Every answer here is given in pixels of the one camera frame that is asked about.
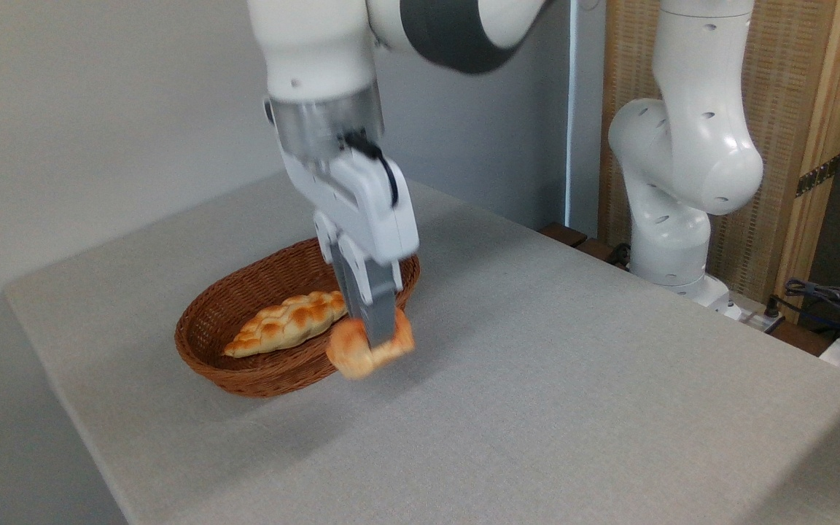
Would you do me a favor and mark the round orange bread bun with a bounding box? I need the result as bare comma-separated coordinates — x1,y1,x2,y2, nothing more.
325,306,416,381

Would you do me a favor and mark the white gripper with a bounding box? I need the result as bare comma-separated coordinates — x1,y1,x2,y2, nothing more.
281,135,421,349

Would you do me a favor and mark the black cable bundle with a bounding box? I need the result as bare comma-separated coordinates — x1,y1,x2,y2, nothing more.
764,277,840,338

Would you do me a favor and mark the wooden woven screen panel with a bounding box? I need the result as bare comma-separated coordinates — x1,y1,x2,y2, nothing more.
599,0,840,322

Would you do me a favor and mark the brown oval wicker basket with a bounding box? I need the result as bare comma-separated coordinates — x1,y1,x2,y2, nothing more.
174,237,421,398

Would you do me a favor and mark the black metal screen hinge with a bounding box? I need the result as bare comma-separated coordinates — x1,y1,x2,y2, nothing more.
796,155,840,198

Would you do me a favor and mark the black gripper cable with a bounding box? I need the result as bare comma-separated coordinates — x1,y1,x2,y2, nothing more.
340,130,400,208

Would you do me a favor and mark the long braided bread loaf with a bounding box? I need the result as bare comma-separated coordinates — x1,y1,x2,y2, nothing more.
223,290,349,359

